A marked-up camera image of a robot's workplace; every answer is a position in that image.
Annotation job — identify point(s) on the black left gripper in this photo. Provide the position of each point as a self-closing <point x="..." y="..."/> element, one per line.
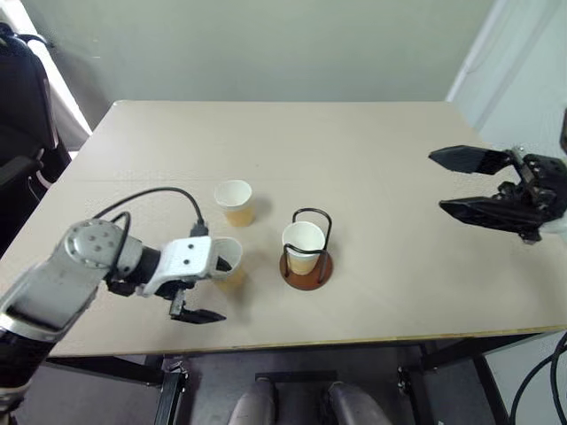
<point x="166" y="288"/>

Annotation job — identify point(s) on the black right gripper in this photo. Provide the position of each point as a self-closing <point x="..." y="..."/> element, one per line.
<point x="545" y="179"/>

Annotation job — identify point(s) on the white and yellow paper cup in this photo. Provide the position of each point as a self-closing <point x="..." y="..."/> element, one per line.
<point x="235" y="252"/>
<point x="305" y="241"/>
<point x="241" y="214"/>

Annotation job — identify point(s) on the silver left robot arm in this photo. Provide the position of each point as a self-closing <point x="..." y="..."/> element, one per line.
<point x="53" y="283"/>

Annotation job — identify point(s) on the dark grey rounded shape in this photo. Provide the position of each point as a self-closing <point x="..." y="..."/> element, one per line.
<point x="253" y="405"/>
<point x="354" y="405"/>

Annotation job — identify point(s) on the black chair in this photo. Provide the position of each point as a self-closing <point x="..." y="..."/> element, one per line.
<point x="22" y="110"/>

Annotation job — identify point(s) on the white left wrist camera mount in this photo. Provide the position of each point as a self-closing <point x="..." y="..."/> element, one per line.
<point x="186" y="257"/>

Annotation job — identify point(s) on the black metal table frame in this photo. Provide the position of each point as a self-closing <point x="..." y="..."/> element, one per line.
<point x="447" y="350"/>

